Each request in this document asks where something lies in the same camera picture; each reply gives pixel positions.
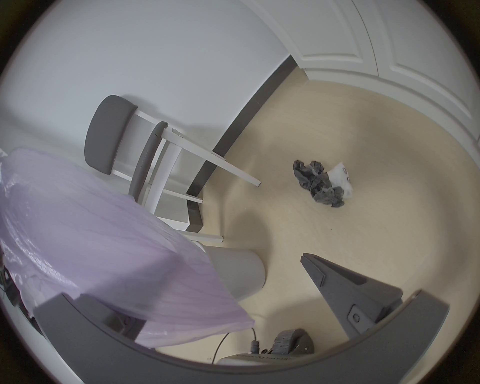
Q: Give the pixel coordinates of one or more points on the white chair with grey seat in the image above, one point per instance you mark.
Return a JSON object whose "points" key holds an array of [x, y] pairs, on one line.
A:
{"points": [[108, 131]]}

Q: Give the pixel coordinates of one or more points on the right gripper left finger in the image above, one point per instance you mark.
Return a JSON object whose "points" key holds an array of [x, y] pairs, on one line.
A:
{"points": [[125, 324]]}

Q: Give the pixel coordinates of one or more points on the purple plastic bag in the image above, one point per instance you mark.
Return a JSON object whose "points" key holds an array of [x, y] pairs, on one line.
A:
{"points": [[93, 225]]}

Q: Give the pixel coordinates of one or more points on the black plastic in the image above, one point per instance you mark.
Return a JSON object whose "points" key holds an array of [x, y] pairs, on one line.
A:
{"points": [[318, 183]]}

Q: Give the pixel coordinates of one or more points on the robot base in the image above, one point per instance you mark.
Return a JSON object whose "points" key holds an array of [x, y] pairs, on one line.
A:
{"points": [[285, 341]]}

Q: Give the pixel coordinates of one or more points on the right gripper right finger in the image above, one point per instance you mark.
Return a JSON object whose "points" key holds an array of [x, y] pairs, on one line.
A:
{"points": [[348, 296]]}

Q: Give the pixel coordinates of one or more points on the white trash bin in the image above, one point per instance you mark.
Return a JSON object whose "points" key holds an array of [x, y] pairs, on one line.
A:
{"points": [[240, 270]]}

